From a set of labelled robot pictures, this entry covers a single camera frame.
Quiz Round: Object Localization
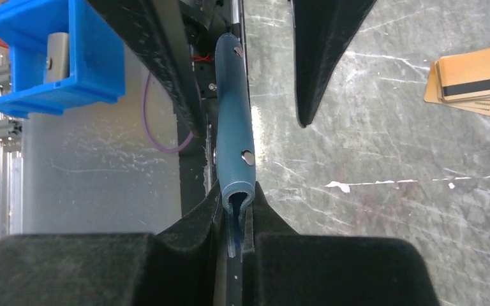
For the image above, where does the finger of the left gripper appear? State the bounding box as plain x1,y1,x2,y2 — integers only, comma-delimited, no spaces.
291,0,376,128
89,0,205,136

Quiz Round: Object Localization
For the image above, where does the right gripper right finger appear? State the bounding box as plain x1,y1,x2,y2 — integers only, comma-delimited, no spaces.
242,185,440,305

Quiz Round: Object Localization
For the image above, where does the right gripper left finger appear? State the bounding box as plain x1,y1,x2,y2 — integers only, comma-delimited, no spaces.
0,186,221,305

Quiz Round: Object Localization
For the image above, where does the blue leather card holder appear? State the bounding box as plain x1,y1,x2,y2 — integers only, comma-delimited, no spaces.
213,33,258,306

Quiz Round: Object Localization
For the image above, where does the blue plastic bin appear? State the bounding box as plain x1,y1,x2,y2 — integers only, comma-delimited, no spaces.
0,1,126,118

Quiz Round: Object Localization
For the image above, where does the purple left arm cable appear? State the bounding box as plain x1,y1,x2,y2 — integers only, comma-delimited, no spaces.
142,71,196,154

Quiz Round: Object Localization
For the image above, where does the aluminium frame rail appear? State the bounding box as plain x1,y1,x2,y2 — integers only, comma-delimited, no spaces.
0,113,24,238

